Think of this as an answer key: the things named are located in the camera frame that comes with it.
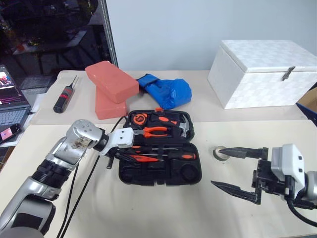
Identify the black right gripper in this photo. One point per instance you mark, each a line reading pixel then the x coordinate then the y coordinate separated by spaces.
pixel 265 177

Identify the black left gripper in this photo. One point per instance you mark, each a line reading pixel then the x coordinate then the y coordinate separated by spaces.
pixel 111 158

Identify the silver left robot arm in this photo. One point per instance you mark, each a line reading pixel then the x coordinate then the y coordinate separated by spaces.
pixel 62 153

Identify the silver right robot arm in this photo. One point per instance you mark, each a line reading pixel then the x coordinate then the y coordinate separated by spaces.
pixel 309 186

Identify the black plastic tool case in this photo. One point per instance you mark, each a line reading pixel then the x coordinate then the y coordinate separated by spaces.
pixel 151 174

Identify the black red handheld tool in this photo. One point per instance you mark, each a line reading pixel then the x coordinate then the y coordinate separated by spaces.
pixel 65 95

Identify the small roll of tape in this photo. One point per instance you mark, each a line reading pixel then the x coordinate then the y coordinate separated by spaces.
pixel 219 155

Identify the thin black precision screwdriver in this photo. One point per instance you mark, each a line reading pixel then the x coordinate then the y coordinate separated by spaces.
pixel 158 148

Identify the orange black tape measure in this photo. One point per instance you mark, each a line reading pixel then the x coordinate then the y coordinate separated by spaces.
pixel 138 118

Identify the small red brick block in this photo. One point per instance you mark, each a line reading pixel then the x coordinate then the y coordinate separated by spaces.
pixel 109 107

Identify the blue plastic bag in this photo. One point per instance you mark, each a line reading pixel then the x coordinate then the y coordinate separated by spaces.
pixel 171 90

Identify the large red brick block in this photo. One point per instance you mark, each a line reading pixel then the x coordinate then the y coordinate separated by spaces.
pixel 112 80

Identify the white woven lidded box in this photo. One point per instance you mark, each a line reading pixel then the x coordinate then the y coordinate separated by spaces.
pixel 260 79

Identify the brown cardboard box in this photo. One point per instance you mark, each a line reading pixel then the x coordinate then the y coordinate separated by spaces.
pixel 308 104

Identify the metal box latch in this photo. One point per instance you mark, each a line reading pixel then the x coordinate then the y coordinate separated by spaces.
pixel 288 73

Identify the ribbed metal pole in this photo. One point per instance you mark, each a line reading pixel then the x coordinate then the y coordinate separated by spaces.
pixel 110 32

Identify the black smartphone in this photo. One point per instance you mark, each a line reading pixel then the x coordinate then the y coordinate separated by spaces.
pixel 8 132

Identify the open laptop computer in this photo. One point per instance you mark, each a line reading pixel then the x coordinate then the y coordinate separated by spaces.
pixel 11 104

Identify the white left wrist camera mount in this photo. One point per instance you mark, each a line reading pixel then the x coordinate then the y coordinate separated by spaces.
pixel 122 138

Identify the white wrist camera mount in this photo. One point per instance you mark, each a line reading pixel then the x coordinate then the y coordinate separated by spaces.
pixel 122 138
pixel 284 161

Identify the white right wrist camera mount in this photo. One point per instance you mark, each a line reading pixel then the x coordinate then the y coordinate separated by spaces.
pixel 284 161

